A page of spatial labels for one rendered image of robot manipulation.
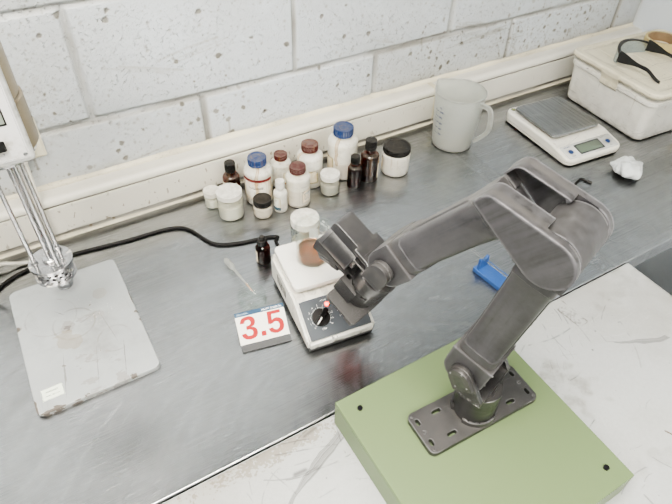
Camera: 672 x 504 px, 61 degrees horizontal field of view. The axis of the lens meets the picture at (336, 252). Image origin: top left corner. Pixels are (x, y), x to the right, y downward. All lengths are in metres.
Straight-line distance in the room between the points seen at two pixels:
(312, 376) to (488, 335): 0.37
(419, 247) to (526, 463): 0.36
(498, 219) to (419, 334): 0.51
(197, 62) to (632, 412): 1.04
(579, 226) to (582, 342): 0.56
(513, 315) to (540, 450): 0.28
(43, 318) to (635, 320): 1.10
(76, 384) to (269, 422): 0.33
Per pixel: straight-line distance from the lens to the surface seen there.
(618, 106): 1.78
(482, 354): 0.78
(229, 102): 1.33
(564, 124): 1.66
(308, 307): 1.02
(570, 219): 0.62
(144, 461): 0.97
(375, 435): 0.89
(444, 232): 0.69
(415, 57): 1.56
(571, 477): 0.93
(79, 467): 0.99
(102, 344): 1.10
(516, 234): 0.60
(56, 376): 1.09
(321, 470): 0.92
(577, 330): 1.17
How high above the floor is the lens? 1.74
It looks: 44 degrees down
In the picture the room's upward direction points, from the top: 2 degrees clockwise
